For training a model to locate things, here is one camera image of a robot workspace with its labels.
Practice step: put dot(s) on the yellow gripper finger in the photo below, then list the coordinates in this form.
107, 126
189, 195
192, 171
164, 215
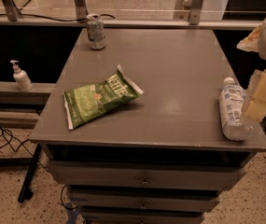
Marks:
255, 101
251, 42

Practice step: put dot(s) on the clear blue-label plastic bottle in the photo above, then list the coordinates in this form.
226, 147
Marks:
231, 100

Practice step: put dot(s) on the white pump dispenser bottle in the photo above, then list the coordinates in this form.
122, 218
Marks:
21, 77

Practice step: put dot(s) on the grey drawer cabinet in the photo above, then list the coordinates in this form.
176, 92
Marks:
162, 158

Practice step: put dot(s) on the dented soda can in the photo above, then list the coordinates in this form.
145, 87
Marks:
95, 31

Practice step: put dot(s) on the green chip bag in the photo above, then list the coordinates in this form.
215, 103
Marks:
92, 101

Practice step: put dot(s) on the black metal stand leg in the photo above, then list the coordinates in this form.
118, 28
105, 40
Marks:
26, 193

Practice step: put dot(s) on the metal railing frame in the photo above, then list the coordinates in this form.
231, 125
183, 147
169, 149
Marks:
196, 14

